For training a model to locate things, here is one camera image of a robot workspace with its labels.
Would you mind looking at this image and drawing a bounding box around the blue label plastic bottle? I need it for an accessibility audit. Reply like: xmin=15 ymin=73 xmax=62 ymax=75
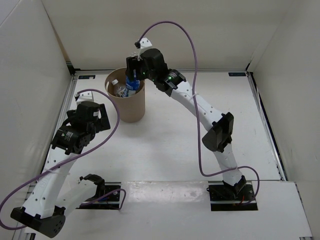
xmin=125 ymin=52 xmax=140 ymax=97

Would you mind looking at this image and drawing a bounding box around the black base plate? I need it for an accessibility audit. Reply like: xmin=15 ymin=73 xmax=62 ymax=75
xmin=206 ymin=182 xmax=258 ymax=212
xmin=78 ymin=182 xmax=123 ymax=210

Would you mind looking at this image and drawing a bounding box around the clear white-label plastic bottle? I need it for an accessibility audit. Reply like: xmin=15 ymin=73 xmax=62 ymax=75
xmin=111 ymin=79 xmax=129 ymax=98

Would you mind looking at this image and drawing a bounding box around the blue corner label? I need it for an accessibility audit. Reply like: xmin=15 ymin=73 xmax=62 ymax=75
xmin=78 ymin=75 xmax=96 ymax=80
xmin=228 ymin=72 xmax=246 ymax=77

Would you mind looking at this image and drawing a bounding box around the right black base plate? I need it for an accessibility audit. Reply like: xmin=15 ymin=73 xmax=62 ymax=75
xmin=206 ymin=182 xmax=258 ymax=212

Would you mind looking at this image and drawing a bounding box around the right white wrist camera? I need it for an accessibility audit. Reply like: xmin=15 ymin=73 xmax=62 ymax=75
xmin=134 ymin=37 xmax=153 ymax=61

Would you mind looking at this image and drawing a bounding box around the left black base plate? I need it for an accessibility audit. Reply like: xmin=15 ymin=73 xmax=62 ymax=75
xmin=78 ymin=182 xmax=123 ymax=210

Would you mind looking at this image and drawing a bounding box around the brown cylindrical bin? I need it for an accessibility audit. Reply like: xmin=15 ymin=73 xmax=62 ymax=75
xmin=104 ymin=67 xmax=146 ymax=123

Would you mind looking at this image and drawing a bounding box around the right blue corner label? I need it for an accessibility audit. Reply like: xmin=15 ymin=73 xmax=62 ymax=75
xmin=228 ymin=72 xmax=246 ymax=77

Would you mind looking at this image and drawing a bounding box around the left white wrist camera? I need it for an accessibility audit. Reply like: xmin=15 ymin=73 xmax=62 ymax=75
xmin=74 ymin=91 xmax=94 ymax=106

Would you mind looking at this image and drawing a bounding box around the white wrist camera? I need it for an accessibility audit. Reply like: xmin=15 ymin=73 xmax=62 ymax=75
xmin=74 ymin=91 xmax=94 ymax=106
xmin=134 ymin=37 xmax=153 ymax=61

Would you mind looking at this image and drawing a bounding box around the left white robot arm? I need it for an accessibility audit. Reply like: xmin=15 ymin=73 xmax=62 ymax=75
xmin=10 ymin=101 xmax=111 ymax=238

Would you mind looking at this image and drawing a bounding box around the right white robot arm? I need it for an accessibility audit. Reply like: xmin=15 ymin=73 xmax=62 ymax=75
xmin=125 ymin=48 xmax=247 ymax=200

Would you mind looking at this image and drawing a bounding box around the left blue corner label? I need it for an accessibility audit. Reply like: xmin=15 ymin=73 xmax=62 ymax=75
xmin=78 ymin=75 xmax=96 ymax=80

